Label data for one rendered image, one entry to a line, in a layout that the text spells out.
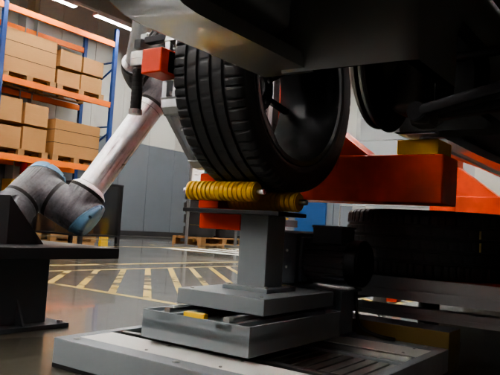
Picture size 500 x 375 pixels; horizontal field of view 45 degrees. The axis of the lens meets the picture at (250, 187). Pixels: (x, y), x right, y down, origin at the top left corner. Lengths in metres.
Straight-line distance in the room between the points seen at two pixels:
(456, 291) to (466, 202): 1.93
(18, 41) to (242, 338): 11.63
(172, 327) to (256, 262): 0.32
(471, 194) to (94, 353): 2.85
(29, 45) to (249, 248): 11.40
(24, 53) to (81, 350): 11.40
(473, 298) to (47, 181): 1.57
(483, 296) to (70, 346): 1.25
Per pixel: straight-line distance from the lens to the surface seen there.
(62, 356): 1.77
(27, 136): 12.78
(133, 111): 1.99
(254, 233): 1.81
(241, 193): 1.73
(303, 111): 2.10
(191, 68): 1.67
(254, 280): 1.81
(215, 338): 1.59
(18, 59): 12.82
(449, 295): 2.12
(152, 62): 1.73
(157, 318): 1.71
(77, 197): 2.39
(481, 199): 3.98
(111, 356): 1.62
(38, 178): 2.44
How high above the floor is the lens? 0.41
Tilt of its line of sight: 4 degrees up
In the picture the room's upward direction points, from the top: 4 degrees clockwise
